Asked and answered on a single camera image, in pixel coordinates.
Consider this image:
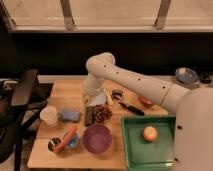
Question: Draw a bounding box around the purple bowl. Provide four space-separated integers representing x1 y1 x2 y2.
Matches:
82 124 112 154

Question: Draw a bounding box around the silver fork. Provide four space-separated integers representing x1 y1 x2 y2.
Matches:
76 105 84 122

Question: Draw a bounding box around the grey bowl on ledge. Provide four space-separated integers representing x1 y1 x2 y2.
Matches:
175 67 198 84

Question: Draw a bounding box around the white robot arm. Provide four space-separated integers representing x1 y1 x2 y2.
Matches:
83 52 213 171

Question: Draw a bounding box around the apple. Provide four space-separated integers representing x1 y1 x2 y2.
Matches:
143 126 158 142

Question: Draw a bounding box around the small blue bowl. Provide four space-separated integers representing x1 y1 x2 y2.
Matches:
66 134 79 149

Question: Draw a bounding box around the green plastic tray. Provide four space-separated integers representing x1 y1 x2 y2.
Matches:
121 115 176 171

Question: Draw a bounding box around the black office chair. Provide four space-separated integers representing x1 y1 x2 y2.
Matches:
0 70 47 171

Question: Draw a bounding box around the white cup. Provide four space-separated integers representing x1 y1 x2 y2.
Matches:
40 106 58 126

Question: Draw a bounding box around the small metal can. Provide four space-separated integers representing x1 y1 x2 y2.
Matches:
48 138 61 151

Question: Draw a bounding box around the orange carrot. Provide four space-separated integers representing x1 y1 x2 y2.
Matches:
53 126 77 153

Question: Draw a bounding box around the blue sponge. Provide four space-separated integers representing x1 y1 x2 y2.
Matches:
61 109 80 122

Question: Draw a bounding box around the orange red bowl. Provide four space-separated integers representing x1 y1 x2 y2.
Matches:
138 97 154 106

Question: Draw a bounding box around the bunch of red grapes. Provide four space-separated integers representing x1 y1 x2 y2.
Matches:
93 105 112 123

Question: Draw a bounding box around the light blue plate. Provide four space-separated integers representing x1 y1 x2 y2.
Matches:
89 93 106 106

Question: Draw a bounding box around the dark chocolate bar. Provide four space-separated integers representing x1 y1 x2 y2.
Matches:
85 107 94 126

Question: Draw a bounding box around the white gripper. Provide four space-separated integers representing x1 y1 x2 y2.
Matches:
82 82 102 107

